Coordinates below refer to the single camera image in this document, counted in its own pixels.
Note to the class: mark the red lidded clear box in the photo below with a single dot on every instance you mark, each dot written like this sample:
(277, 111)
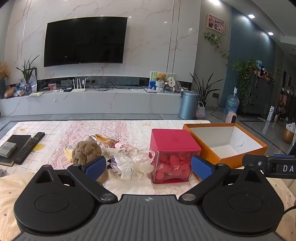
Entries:
(171, 143)

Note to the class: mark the small pink photo frame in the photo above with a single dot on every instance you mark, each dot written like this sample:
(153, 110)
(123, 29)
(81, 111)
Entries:
(52, 87)

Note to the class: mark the pink woven basket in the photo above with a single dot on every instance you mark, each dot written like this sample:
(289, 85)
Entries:
(200, 112)

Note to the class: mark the dried orange flowers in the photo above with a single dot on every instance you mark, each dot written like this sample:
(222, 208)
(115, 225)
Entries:
(3, 69)

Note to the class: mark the black remote control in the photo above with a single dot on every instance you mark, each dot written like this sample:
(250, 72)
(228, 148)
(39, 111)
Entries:
(29, 147)

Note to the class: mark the green plant in glass vase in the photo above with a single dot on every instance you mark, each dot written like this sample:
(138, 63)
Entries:
(27, 71)

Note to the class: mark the blue-grey metal trash bin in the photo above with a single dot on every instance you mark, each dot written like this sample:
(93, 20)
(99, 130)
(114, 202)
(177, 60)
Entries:
(188, 105)

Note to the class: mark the small teddy bear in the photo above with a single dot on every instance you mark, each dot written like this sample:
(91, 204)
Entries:
(161, 80)

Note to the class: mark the ornaments on cabinet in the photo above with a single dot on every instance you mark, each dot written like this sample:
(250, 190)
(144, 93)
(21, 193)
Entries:
(263, 69)

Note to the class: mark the large leafy potted plant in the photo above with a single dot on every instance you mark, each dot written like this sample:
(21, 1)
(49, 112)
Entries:
(244, 74)

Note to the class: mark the brown plush toy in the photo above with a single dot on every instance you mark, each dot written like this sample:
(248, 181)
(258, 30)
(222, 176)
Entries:
(86, 150)

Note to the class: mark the black wall television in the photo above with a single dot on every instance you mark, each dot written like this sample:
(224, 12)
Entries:
(85, 41)

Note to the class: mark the framed wall picture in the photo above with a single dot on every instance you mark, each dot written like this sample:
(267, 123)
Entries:
(216, 24)

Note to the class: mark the white crinkled plastic bag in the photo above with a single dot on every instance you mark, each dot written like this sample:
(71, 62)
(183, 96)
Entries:
(131, 165)

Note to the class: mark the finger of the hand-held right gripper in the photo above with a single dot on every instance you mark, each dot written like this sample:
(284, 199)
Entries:
(254, 160)

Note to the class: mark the white disposable towel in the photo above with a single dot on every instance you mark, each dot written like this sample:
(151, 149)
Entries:
(129, 186)

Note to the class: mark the long-leaf potted plant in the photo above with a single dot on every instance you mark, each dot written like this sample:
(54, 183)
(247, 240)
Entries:
(204, 89)

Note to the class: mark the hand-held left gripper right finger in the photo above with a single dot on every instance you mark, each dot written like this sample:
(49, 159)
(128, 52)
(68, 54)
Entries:
(202, 169)

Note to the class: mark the dark grey cabinet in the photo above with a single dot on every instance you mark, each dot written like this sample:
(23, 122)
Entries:
(260, 97)

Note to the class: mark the clear plastic tube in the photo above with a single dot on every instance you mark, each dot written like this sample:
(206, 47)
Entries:
(268, 119)

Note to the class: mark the small grey box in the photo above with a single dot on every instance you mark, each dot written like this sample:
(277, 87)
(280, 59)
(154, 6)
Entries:
(7, 149)

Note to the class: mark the cream dotted blanket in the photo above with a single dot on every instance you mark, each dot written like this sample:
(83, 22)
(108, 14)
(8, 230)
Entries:
(9, 194)

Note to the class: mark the white router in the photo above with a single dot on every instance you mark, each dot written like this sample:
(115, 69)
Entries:
(78, 90)

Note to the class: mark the blue water jug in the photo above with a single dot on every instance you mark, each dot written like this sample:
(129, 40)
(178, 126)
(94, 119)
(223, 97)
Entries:
(232, 103)

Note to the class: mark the orange cardboard box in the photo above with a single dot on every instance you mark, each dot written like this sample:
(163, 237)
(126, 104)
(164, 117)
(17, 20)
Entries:
(231, 139)

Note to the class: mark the lace tablecloth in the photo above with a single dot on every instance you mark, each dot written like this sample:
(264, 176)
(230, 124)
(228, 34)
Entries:
(129, 129)

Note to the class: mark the pink stool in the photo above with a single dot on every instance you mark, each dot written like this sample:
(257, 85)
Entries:
(230, 117)

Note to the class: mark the white marble TV console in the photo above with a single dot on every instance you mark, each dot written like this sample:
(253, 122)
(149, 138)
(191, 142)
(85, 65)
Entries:
(92, 102)

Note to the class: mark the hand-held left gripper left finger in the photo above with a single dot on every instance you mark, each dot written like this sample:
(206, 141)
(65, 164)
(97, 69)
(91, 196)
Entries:
(96, 168)

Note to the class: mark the foil snack packet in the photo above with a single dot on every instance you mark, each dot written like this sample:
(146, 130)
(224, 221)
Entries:
(104, 140)

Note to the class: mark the gold pot with white bag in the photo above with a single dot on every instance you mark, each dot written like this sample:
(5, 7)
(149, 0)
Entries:
(289, 135)

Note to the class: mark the yellow cloth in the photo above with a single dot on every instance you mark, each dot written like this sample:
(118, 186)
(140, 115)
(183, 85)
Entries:
(69, 153)

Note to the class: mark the black notebook with grey box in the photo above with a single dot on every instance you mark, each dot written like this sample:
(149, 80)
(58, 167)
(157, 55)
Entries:
(19, 139)

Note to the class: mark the hanging vine plant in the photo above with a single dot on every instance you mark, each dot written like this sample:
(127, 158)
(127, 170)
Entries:
(216, 40)

